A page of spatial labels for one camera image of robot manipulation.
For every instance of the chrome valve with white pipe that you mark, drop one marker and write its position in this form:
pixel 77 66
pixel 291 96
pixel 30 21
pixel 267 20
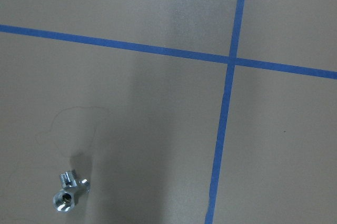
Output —
pixel 72 188

